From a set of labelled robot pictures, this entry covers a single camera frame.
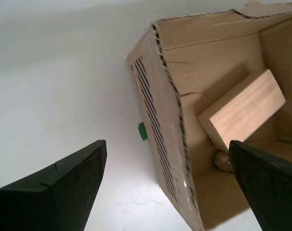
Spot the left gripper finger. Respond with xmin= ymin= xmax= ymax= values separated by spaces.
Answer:
xmin=229 ymin=141 xmax=292 ymax=231
xmin=0 ymin=140 xmax=107 ymax=231

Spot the pinkish speckled granite rock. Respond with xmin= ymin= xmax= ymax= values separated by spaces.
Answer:
xmin=213 ymin=150 xmax=234 ymax=173

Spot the light wooden block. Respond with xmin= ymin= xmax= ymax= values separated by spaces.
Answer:
xmin=197 ymin=69 xmax=286 ymax=151

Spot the brown cardboard box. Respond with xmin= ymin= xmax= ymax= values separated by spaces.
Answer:
xmin=125 ymin=0 xmax=292 ymax=231

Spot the green tape strip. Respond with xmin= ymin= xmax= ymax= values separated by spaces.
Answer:
xmin=138 ymin=122 xmax=149 ymax=141

